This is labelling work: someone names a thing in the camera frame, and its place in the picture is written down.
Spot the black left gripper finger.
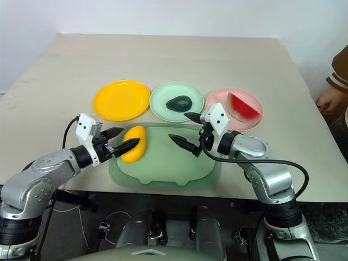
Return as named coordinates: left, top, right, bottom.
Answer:
left=102, top=127, right=125, bottom=140
left=108, top=138, right=141, bottom=158

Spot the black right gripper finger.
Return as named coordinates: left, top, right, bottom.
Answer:
left=168, top=134, right=202, bottom=158
left=183, top=111, right=202, bottom=126

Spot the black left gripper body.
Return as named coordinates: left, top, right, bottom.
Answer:
left=91, top=131, right=116, bottom=164

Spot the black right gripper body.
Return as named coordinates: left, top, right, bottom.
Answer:
left=198, top=122, right=214, bottom=153

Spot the yellow toy mango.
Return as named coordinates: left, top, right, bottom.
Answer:
left=120, top=126, right=146, bottom=164

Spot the green plate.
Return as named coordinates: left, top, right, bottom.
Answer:
left=149, top=81, right=205, bottom=122

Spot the yellow plate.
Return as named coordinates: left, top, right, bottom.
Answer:
left=93, top=79, right=151, bottom=122

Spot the pink plate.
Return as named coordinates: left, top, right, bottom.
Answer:
left=205, top=88, right=264, bottom=132

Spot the dark green toy avocado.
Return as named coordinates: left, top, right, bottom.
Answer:
left=166, top=95, right=192, bottom=112

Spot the green translucent tray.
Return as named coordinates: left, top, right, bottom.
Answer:
left=108, top=122, right=222, bottom=188

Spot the red toy watermelon slice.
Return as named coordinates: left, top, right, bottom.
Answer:
left=226, top=92, right=265, bottom=124

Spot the dark rounded robot leg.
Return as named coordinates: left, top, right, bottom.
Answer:
left=115, top=209, right=167, bottom=250
left=190, top=206, right=227, bottom=261

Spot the grey-green robot torso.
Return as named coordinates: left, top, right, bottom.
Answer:
left=67, top=244, right=226, bottom=261

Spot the person in brown jacket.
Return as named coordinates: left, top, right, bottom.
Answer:
left=315, top=45, right=348, bottom=136

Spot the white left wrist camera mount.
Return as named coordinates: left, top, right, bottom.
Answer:
left=74, top=113, right=104, bottom=167

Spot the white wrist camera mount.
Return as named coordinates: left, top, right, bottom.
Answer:
left=200, top=103, right=231, bottom=153
left=74, top=113, right=104, bottom=167

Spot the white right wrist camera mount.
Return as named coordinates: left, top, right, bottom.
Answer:
left=200, top=103, right=231, bottom=153

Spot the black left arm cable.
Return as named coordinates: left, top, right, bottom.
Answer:
left=34, top=116, right=81, bottom=261

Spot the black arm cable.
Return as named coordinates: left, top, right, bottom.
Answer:
left=34, top=116, right=81, bottom=261
left=199, top=135, right=309, bottom=199

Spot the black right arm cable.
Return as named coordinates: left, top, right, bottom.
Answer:
left=199, top=135, right=309, bottom=199

